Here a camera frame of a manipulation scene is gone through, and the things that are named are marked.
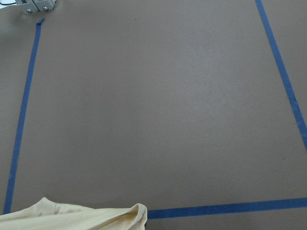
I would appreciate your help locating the aluminium frame post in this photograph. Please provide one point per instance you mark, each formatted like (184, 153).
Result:
(31, 6)

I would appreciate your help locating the beige long sleeve graphic shirt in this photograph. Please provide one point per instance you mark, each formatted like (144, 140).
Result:
(48, 215)

